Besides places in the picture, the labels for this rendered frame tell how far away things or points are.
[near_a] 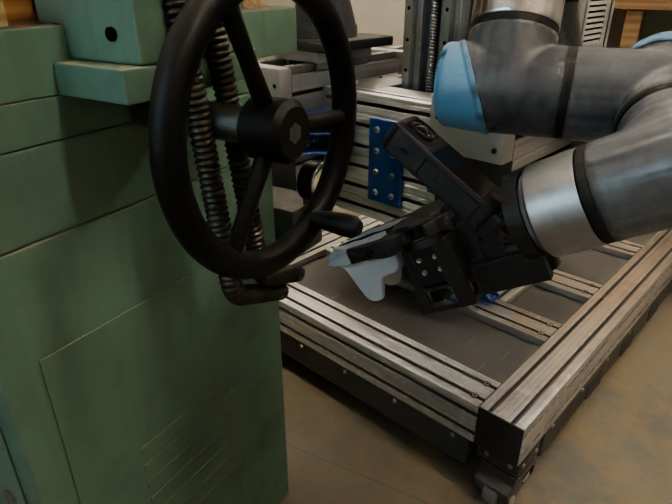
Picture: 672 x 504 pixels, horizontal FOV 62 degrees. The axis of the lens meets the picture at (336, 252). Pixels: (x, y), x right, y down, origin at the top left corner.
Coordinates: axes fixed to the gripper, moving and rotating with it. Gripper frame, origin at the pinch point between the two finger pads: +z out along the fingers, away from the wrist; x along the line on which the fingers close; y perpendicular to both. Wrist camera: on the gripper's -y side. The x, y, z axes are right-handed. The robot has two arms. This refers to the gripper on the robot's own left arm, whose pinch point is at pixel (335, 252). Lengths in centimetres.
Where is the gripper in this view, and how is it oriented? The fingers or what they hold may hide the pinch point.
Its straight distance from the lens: 56.0
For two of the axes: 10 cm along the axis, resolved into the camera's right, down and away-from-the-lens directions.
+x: 5.2, -3.8, 7.7
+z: -7.4, 2.5, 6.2
